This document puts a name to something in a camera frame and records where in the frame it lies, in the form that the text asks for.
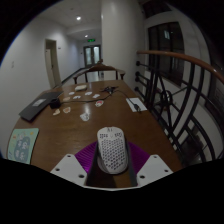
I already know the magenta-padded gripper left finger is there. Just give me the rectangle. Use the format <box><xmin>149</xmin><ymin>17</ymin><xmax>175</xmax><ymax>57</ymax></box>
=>
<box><xmin>49</xmin><ymin>141</ymin><xmax>100</xmax><ymax>187</ymax></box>

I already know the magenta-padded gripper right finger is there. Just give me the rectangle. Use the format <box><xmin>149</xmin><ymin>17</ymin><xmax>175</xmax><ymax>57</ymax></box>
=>
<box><xmin>127</xmin><ymin>141</ymin><xmax>175</xmax><ymax>187</ymax></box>

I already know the white perforated computer mouse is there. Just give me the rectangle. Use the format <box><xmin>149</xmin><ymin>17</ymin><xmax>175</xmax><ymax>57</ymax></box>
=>
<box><xmin>96</xmin><ymin>126</ymin><xmax>130</xmax><ymax>175</ymax></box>

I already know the green cartoon-print mouse pad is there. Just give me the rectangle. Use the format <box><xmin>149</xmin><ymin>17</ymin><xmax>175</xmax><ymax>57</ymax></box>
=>
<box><xmin>7</xmin><ymin>127</ymin><xmax>40</xmax><ymax>165</ymax></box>

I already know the small black box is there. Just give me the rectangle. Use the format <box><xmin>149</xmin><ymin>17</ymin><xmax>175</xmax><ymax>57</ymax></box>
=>
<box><xmin>49</xmin><ymin>98</ymin><xmax>62</xmax><ymax>110</ymax></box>

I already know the white paper card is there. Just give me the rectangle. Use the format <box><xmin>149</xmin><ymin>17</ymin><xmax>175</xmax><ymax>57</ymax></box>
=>
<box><xmin>125</xmin><ymin>96</ymin><xmax>148</xmax><ymax>113</ymax></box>

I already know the black closed laptop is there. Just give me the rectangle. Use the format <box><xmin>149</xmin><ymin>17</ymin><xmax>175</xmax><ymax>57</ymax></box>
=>
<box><xmin>18</xmin><ymin>90</ymin><xmax>64</xmax><ymax>122</ymax></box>

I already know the black railing with wooden handrail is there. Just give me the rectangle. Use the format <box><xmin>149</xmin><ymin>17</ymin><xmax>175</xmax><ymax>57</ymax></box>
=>
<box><xmin>134</xmin><ymin>49</ymin><xmax>224</xmax><ymax>165</ymax></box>

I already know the small beige block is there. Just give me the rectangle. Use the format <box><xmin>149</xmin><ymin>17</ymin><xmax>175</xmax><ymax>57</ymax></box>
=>
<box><xmin>74</xmin><ymin>84</ymin><xmax>88</xmax><ymax>92</ymax></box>

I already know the wooden chair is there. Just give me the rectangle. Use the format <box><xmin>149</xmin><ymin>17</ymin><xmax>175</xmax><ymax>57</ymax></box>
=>
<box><xmin>72</xmin><ymin>62</ymin><xmax>127</xmax><ymax>85</ymax></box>

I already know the white side door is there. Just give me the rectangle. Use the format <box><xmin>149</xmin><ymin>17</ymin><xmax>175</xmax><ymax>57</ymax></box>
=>
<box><xmin>44</xmin><ymin>38</ymin><xmax>63</xmax><ymax>89</ymax></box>

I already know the glass double door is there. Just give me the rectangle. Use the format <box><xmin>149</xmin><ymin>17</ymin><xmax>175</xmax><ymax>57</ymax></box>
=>
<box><xmin>83</xmin><ymin>44</ymin><xmax>102</xmax><ymax>67</ymax></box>

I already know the dark framed window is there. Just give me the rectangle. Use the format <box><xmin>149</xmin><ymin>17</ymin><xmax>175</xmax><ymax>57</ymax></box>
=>
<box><xmin>147</xmin><ymin>21</ymin><xmax>186</xmax><ymax>87</ymax></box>

